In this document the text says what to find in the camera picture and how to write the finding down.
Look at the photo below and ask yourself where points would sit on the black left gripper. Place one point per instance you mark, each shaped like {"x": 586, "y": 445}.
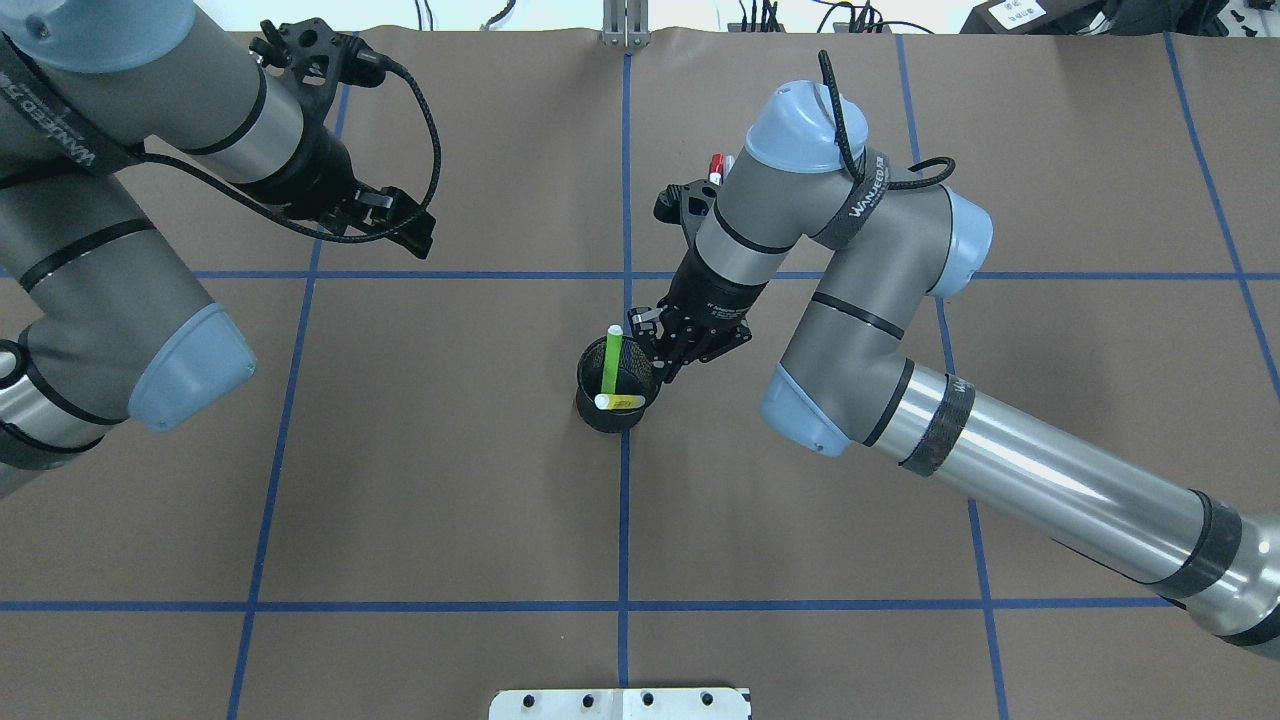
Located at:
{"x": 316, "y": 173}

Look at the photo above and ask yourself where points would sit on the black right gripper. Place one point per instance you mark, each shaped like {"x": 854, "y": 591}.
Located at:
{"x": 712, "y": 302}

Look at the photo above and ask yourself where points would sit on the green marker pen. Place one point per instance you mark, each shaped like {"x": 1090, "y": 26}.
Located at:
{"x": 614, "y": 339}

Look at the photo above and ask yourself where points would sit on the yellow highlighter pen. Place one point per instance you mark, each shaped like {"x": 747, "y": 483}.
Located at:
{"x": 617, "y": 403}

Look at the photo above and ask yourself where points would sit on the red marker pen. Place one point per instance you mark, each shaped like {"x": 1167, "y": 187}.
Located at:
{"x": 715, "y": 168}

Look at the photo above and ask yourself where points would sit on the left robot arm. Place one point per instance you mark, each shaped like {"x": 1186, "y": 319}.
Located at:
{"x": 91, "y": 88}

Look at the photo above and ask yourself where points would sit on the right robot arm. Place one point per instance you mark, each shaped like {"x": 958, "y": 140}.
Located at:
{"x": 901, "y": 238}

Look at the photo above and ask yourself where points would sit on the black mesh pen holder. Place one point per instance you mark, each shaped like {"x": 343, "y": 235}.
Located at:
{"x": 635, "y": 376}

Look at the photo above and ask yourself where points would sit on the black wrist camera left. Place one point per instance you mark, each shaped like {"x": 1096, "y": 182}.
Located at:
{"x": 681, "y": 204}

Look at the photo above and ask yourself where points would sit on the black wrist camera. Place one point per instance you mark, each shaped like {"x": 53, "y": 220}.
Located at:
{"x": 681, "y": 204}
{"x": 311, "y": 56}

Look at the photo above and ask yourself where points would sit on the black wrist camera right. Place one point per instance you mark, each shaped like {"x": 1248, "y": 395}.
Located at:
{"x": 311, "y": 56}

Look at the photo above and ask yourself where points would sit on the aluminium frame post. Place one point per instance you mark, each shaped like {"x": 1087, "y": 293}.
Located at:
{"x": 625, "y": 24}

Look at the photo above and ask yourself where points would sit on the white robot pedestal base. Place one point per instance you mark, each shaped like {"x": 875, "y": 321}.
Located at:
{"x": 623, "y": 703}

